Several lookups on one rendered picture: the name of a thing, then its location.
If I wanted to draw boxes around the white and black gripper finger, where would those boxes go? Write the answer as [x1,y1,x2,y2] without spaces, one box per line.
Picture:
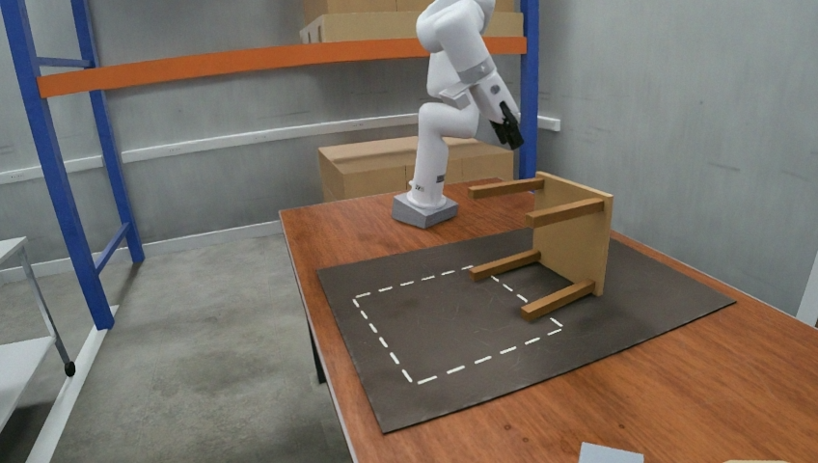
[490,121,507,145]
[499,102,524,150]

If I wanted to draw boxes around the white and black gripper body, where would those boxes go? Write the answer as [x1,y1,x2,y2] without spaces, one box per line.
[469,68,519,124]

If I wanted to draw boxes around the dark brown flat mat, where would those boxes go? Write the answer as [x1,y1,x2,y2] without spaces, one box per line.
[315,228,737,435]

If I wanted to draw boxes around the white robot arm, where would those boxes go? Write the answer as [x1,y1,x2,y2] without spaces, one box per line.
[407,0,496,209]

